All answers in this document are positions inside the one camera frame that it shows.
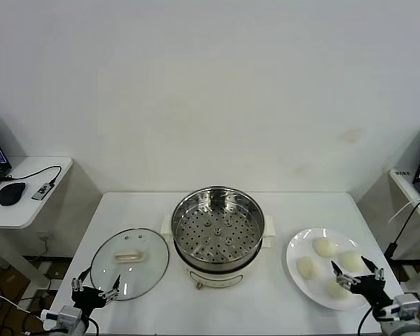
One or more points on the cream electric cooker pot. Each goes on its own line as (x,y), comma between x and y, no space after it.
(217,278)

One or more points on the white printed label sticker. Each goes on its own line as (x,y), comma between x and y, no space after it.
(402,172)

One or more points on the black computer mouse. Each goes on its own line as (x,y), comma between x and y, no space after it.
(11,193)

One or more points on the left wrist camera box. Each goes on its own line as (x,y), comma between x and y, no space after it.
(71,315)

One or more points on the grey usb hub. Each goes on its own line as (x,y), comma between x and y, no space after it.
(42,190)

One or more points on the white round plate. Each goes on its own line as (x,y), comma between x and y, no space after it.
(301,245)

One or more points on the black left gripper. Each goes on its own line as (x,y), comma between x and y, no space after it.
(88,297)

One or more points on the white rounded side desk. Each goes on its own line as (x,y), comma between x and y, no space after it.
(38,213)

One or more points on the white steamed baozi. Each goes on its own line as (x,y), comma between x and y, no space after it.
(308,267)
(323,248)
(351,262)
(336,293)

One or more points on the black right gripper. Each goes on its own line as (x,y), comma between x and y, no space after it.
(369,288)

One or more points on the stainless steel steamer basket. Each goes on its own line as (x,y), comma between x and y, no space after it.
(196,241)

